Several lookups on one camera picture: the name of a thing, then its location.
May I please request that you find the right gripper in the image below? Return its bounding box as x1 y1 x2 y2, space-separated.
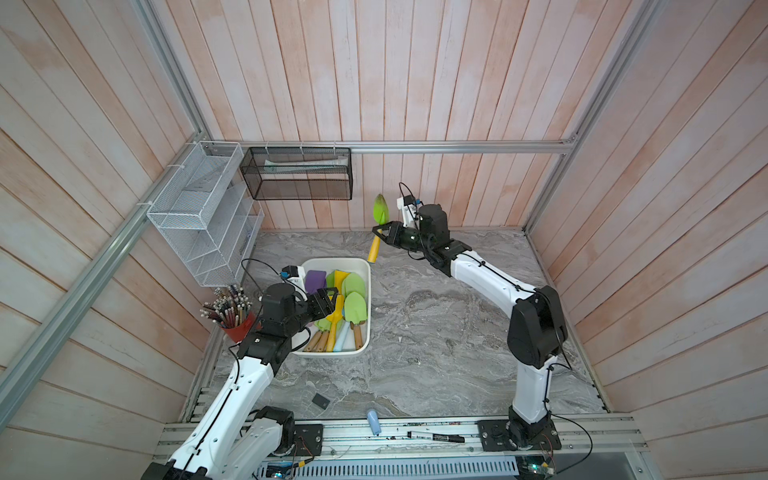
372 224 434 258

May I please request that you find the green shovel yellow handle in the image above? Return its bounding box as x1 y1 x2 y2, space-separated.
367 194 389 264

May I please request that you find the light blue shovel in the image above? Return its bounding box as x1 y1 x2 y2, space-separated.
333 320 350 352

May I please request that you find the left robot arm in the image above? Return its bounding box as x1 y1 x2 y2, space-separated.
142 283 338 479

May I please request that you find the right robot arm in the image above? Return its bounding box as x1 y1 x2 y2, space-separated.
368 195 568 450

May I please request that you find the purple shovel square blade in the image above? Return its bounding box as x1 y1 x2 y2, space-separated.
304 270 327 294

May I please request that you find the light green shovel wide blade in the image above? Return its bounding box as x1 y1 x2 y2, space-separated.
344 292 368 350

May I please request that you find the white plastic storage box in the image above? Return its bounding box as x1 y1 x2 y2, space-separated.
289 257 372 358

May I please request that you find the red cup of pencils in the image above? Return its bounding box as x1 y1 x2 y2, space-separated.
200 285 256 343

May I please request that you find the small black square piece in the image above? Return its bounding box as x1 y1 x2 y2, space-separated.
312 394 330 410

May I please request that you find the light blue small cylinder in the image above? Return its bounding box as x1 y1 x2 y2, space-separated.
366 408 382 436

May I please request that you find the black marker pen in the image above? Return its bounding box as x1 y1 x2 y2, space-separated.
406 431 466 444

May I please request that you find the black mesh wall basket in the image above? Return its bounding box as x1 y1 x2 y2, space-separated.
240 146 354 201

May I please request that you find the white wire mesh shelf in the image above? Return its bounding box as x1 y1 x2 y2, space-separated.
147 141 264 288

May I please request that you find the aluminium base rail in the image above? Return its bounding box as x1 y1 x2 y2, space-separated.
155 413 649 463

